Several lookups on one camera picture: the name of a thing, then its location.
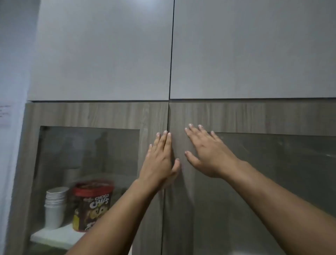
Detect person's right forearm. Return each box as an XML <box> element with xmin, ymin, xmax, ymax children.
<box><xmin>225</xmin><ymin>160</ymin><xmax>336</xmax><ymax>255</ymax></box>

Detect wood cabinet door with glass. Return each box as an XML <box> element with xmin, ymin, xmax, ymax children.
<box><xmin>5</xmin><ymin>101</ymin><xmax>169</xmax><ymax>255</ymax></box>
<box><xmin>162</xmin><ymin>99</ymin><xmax>336</xmax><ymax>255</ymax></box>

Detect light grey cabinet door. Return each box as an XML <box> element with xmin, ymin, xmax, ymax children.
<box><xmin>170</xmin><ymin>0</ymin><xmax>336</xmax><ymax>100</ymax></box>
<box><xmin>27</xmin><ymin>0</ymin><xmax>175</xmax><ymax>102</ymax></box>

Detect person's right hand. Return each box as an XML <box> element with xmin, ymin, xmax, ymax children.
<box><xmin>184</xmin><ymin>124</ymin><xmax>243</xmax><ymax>181</ymax></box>

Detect brown cereal tub red lid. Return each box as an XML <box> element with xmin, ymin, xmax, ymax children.
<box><xmin>72</xmin><ymin>180</ymin><xmax>115</xmax><ymax>233</ymax></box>

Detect person's left forearm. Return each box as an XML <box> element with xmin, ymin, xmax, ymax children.
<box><xmin>66</xmin><ymin>179</ymin><xmax>164</xmax><ymax>255</ymax></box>

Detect white cabinet shelf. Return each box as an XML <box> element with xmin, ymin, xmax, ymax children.
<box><xmin>30</xmin><ymin>223</ymin><xmax>88</xmax><ymax>250</ymax></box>

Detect white paper note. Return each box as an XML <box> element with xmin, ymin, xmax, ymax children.
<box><xmin>0</xmin><ymin>105</ymin><xmax>12</xmax><ymax>127</ymax></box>

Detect stack of white paper cups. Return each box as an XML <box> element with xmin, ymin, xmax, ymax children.
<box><xmin>44</xmin><ymin>187</ymin><xmax>70</xmax><ymax>230</ymax></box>

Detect person's left hand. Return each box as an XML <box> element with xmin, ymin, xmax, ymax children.
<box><xmin>136</xmin><ymin>130</ymin><xmax>181</xmax><ymax>192</ymax></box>

